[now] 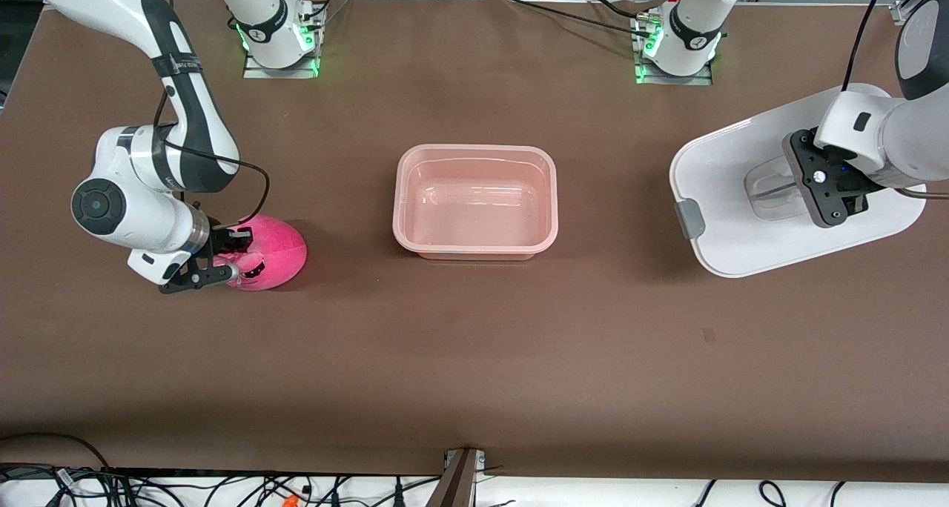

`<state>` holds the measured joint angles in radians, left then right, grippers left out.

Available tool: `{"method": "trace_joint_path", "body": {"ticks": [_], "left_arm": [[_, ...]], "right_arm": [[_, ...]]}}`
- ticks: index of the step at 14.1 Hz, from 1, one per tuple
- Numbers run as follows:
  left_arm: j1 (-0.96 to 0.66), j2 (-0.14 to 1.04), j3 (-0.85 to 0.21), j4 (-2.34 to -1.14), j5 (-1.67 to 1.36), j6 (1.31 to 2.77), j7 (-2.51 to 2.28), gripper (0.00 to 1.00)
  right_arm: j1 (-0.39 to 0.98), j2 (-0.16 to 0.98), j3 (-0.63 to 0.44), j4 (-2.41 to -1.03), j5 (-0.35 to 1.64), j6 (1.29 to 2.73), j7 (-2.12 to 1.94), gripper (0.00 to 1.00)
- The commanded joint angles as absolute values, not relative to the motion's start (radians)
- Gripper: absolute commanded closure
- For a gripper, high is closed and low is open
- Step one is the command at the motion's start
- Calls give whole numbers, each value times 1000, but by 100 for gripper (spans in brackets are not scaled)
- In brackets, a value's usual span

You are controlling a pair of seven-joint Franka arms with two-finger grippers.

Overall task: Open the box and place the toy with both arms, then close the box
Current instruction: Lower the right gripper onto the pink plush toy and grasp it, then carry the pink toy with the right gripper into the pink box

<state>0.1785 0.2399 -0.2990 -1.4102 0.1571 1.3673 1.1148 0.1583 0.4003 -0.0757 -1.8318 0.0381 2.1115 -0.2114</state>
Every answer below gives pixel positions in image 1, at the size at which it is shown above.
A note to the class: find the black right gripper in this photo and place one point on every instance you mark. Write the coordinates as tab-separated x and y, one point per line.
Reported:
221	238

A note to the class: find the aluminium profile post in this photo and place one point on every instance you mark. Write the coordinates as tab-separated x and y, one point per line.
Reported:
456	485

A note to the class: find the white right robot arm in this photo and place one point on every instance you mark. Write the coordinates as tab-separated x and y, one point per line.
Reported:
133	210

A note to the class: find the pink plastic box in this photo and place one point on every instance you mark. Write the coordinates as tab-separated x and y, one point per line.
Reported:
474	203

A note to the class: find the pink plush toy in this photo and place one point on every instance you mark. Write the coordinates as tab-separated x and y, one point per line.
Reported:
282	247

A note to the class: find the white box lid grey clips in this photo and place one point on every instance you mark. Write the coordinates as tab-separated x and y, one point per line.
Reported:
726	196

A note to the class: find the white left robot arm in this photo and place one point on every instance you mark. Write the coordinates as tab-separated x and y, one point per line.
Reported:
912	136

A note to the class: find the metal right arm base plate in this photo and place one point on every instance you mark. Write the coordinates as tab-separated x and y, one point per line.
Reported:
256	72

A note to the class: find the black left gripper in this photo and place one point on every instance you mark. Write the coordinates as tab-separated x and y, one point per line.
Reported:
847	182

